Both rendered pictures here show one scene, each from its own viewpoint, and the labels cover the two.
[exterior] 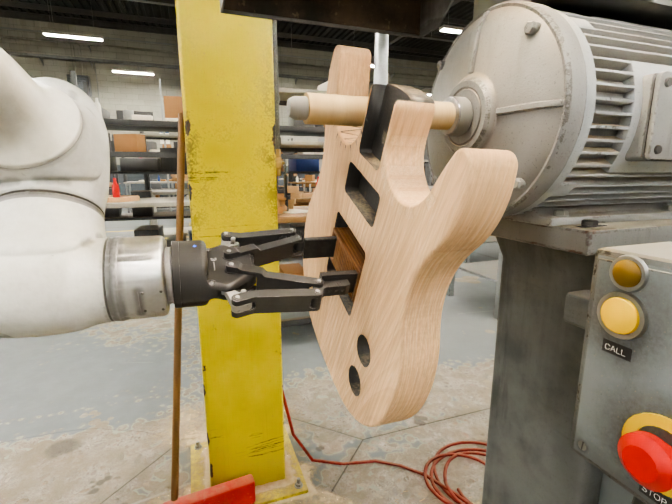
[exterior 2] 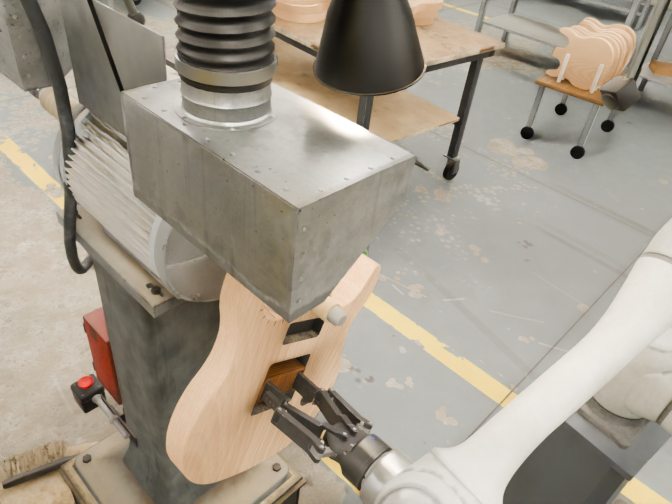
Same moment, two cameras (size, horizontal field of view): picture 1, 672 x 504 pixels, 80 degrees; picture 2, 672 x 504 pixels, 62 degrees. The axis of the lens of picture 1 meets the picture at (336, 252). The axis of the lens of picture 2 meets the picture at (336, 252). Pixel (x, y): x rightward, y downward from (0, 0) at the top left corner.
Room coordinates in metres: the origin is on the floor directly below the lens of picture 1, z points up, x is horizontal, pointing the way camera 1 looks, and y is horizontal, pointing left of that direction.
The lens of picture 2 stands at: (0.74, 0.52, 1.80)
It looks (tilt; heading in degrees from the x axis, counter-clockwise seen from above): 38 degrees down; 239
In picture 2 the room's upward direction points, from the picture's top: 8 degrees clockwise
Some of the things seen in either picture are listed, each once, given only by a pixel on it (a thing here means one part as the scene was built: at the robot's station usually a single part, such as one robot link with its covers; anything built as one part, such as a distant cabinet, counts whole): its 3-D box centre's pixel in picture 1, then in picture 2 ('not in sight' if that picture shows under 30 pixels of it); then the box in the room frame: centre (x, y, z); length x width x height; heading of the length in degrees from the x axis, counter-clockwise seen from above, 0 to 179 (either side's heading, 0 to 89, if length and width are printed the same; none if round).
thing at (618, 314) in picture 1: (623, 314); not in sight; (0.31, -0.23, 1.07); 0.03 x 0.01 x 0.03; 20
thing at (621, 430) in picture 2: not in sight; (607, 394); (-0.37, 0.07, 0.73); 0.22 x 0.18 x 0.06; 102
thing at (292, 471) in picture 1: (245, 463); not in sight; (1.40, 0.37, 0.02); 0.40 x 0.40 x 0.02; 20
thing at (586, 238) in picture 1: (601, 220); (157, 235); (0.61, -0.41, 1.11); 0.36 x 0.24 x 0.04; 110
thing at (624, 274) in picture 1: (626, 273); not in sight; (0.30, -0.23, 1.11); 0.03 x 0.01 x 0.03; 20
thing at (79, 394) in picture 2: not in sight; (105, 415); (0.78, -0.53, 0.46); 0.25 x 0.07 x 0.08; 110
